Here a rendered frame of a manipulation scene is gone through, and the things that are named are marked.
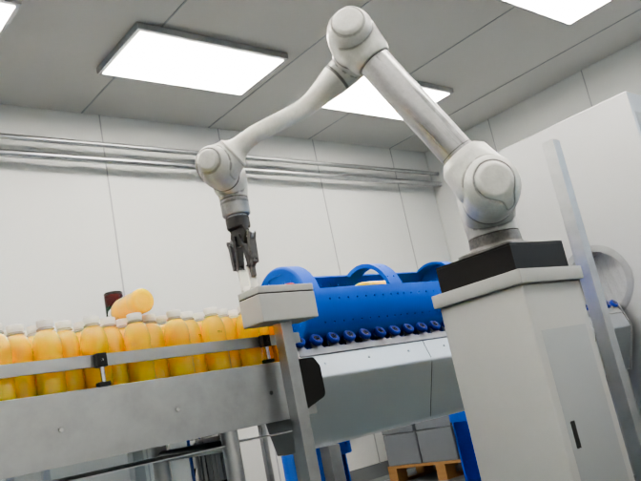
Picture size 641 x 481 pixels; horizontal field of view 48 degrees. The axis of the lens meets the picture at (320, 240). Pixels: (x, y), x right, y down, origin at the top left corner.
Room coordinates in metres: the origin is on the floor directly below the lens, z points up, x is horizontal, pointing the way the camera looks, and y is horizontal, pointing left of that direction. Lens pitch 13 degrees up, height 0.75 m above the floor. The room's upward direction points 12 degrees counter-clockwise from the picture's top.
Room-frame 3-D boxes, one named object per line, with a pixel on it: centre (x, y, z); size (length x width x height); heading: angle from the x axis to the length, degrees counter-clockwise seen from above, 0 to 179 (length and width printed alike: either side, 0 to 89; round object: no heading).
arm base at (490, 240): (2.18, -0.53, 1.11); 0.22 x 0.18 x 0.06; 139
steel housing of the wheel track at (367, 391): (3.13, -0.57, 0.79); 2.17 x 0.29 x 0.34; 133
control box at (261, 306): (2.07, 0.15, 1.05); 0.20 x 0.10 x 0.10; 133
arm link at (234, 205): (2.20, 0.24, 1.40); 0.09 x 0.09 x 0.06
